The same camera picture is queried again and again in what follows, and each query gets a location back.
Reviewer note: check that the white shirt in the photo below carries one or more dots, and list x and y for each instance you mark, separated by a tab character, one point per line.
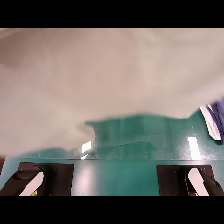
100	73

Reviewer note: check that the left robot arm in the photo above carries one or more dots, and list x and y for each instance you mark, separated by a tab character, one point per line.
31	181

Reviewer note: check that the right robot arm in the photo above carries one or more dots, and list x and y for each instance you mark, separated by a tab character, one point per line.
196	181

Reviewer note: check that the purple garment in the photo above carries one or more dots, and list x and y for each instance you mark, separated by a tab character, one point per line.
218	115

